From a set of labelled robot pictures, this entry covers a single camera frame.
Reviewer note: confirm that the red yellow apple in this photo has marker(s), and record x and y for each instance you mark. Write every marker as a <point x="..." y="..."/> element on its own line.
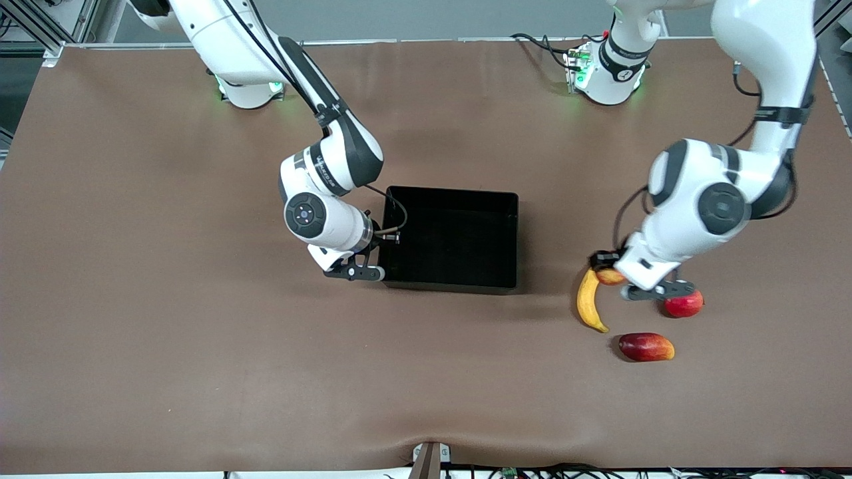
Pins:
<point x="609" y="277"/>

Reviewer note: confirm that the yellow banana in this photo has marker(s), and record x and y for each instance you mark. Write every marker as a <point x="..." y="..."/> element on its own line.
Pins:
<point x="586" y="303"/>

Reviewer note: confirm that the black plastic box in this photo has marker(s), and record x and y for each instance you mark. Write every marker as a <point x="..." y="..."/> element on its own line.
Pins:
<point x="459" y="233"/>

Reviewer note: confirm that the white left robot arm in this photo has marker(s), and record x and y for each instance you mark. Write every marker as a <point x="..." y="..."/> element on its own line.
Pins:
<point x="765" y="40"/>

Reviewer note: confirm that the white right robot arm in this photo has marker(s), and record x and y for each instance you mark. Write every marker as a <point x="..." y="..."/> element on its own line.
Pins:
<point x="329" y="223"/>

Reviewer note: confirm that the red yellow mango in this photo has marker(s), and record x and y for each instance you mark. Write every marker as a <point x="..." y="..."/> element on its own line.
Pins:
<point x="645" y="347"/>

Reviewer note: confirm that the brown table mat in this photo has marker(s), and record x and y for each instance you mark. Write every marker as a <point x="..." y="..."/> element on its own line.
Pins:
<point x="200" y="299"/>

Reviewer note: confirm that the small green circuit board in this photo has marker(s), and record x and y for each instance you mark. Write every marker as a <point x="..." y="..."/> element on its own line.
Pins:
<point x="510" y="473"/>

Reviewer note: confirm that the silver table edge rail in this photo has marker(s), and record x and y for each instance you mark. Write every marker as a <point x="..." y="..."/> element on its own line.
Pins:
<point x="432" y="40"/>

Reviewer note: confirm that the metal camera pole bracket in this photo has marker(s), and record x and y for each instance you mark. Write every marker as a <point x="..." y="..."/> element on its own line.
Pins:
<point x="429" y="462"/>

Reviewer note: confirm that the aluminium frame post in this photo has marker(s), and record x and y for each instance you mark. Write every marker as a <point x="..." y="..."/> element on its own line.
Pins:
<point x="832" y="16"/>

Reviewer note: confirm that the aluminium frame struts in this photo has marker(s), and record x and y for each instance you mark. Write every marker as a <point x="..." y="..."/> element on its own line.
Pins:
<point x="26" y="20"/>

